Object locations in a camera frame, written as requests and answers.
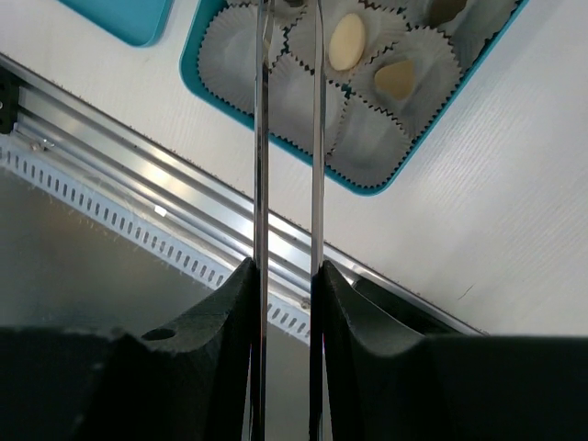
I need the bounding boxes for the metal serving tongs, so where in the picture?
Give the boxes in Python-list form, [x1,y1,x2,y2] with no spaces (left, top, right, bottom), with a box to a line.
[249,1,326,440]

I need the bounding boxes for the teal box lid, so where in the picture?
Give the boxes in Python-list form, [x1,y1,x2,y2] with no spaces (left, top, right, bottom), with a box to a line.
[60,0,174,48]

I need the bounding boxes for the brown almond chocolate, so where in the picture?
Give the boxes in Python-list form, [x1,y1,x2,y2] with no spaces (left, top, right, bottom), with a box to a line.
[426,0,467,28]

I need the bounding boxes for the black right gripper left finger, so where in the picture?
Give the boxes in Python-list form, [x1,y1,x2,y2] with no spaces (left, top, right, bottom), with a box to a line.
[1,259,257,440]

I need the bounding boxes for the aluminium mounting rail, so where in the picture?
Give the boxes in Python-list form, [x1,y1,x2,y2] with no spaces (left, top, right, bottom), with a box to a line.
[0,52,483,336]

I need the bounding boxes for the beige heart chocolate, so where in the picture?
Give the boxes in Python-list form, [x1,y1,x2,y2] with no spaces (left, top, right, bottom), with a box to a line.
[374,60,416,100]

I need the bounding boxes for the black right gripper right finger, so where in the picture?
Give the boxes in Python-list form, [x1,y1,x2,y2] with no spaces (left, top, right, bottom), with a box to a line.
[311,262,587,440]

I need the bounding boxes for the brown edged paper liner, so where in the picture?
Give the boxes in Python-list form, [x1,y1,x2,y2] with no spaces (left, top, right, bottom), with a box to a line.
[350,27,462,139]

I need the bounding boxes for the teal square box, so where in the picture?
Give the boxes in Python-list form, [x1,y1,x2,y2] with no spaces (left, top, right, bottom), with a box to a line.
[179,1,527,197]

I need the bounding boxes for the white oval chocolate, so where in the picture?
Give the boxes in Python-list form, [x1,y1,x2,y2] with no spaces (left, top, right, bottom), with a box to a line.
[328,13,367,72]

